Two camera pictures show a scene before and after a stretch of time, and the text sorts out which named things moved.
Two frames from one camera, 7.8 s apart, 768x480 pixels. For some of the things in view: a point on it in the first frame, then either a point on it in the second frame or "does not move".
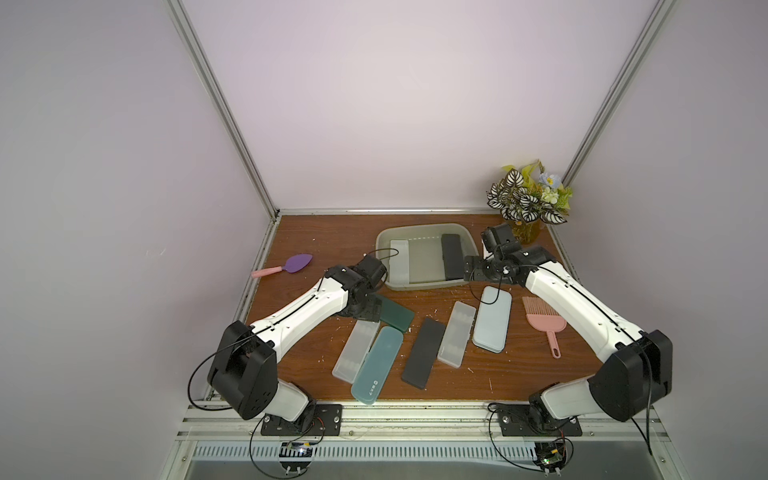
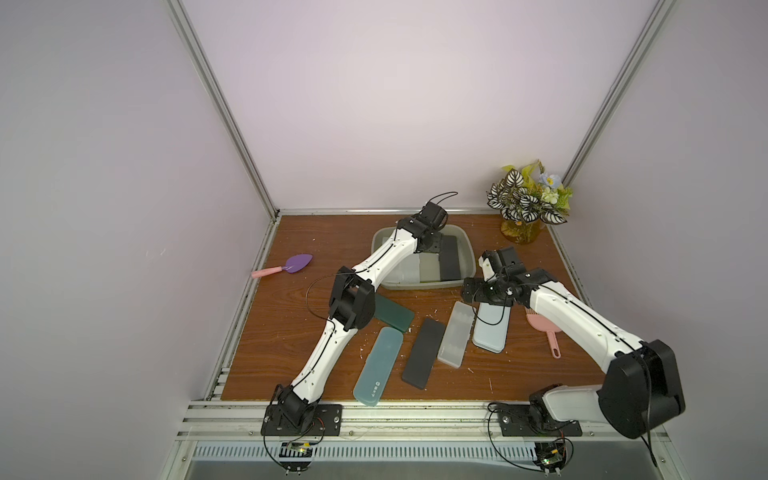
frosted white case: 356,350 to 430,268
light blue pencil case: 491,323 does not move
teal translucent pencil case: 377,365 does not move
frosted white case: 453,347 does not move
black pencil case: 452,253 does not move
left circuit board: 295,457 does not move
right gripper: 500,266 to 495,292
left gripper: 373,311 to 438,242
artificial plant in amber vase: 527,199 does not move
